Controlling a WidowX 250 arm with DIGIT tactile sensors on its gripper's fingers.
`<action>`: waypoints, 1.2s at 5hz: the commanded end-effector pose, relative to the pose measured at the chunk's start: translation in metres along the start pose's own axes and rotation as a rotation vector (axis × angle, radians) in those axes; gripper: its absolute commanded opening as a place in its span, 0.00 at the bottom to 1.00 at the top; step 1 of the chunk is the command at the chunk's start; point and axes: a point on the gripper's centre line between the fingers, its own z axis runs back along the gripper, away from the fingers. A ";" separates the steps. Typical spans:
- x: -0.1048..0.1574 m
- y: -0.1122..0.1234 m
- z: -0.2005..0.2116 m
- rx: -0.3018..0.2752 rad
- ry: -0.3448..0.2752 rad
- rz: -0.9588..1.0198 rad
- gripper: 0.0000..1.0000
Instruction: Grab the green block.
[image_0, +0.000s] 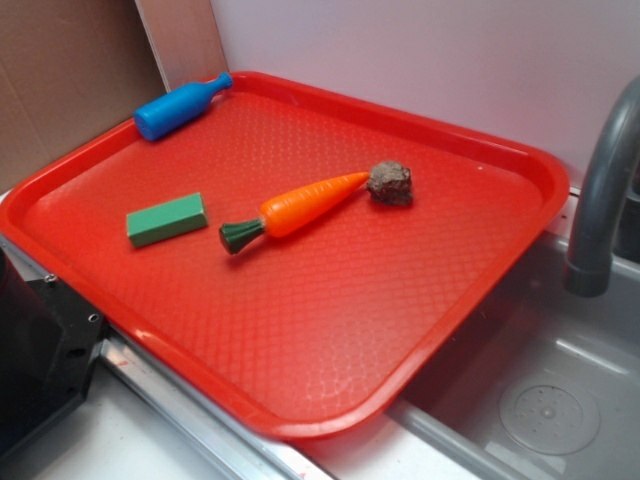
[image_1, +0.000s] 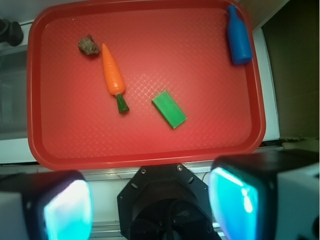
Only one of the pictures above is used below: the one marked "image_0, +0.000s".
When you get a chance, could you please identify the green rectangular block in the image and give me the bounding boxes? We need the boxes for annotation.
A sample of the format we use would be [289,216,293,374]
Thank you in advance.
[126,193,208,248]

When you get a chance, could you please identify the grey toy sink basin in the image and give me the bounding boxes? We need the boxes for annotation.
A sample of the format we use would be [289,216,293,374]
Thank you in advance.
[301,196,639,479]

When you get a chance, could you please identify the brown cardboard panel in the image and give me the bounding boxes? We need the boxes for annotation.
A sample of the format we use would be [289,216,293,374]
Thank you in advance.
[1,1,227,191]

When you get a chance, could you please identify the orange toy carrot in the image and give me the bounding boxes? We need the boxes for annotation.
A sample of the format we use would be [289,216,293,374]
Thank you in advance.
[219,172,370,255]

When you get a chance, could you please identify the blue toy bottle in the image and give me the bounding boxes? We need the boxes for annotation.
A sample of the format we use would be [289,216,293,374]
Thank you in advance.
[133,72,233,141]

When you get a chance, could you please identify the red plastic tray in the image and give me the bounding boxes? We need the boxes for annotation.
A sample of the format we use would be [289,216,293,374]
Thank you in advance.
[1,72,569,440]

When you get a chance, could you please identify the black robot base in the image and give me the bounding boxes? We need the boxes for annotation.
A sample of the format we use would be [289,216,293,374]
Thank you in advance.
[1,253,106,460]

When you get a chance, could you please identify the grey sink faucet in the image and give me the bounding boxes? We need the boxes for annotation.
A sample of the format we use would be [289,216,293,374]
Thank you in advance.
[563,78,639,297]

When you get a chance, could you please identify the brown rock lump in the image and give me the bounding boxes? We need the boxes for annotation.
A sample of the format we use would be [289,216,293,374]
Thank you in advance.
[366,160,413,207]

